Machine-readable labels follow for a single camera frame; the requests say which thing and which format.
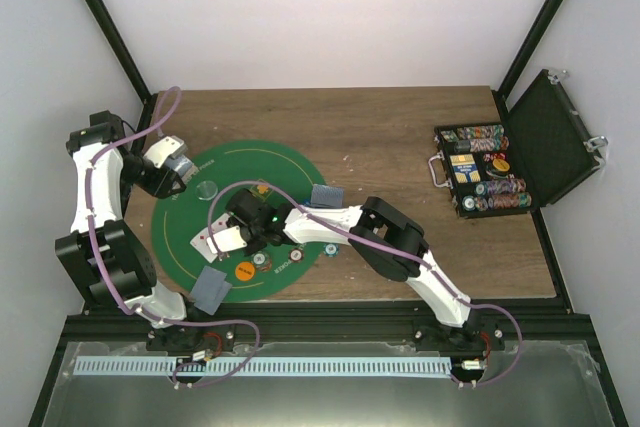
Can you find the orange big blind button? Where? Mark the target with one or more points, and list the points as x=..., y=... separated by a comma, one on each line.
x=245, y=271

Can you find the light blue slotted strip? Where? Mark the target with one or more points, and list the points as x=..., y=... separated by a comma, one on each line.
x=418, y=367

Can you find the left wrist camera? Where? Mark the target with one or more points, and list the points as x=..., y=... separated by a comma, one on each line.
x=168, y=147

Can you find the red poker chip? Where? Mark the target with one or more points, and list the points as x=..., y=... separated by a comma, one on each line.
x=296, y=255

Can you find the black poker case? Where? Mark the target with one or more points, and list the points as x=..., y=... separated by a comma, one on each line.
x=538, y=151

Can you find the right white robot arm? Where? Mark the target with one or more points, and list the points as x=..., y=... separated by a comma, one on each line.
x=391, y=243

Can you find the green round poker mat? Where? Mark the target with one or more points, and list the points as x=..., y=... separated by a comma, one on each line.
x=178, y=219

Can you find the blue checkered playing card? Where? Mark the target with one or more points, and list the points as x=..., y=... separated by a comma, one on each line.
x=210, y=297

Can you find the clear dealer button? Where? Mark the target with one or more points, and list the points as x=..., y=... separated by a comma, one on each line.
x=206, y=190

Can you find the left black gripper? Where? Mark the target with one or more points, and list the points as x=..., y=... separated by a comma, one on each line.
x=159, y=187

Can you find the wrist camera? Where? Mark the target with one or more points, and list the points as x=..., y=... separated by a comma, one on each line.
x=226, y=240
x=168, y=147

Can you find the single teal poker chip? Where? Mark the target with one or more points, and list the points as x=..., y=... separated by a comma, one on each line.
x=331, y=249

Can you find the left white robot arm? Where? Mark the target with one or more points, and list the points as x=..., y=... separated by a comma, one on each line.
x=107, y=263

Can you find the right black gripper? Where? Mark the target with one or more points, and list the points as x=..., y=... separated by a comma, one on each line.
x=249, y=252

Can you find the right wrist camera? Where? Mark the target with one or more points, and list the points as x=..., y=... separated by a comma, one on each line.
x=226, y=240

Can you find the blue playing card deck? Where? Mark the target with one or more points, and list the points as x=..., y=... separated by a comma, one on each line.
x=183, y=166

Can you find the face-up diamonds playing card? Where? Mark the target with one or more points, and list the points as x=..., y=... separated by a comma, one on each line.
x=201, y=243

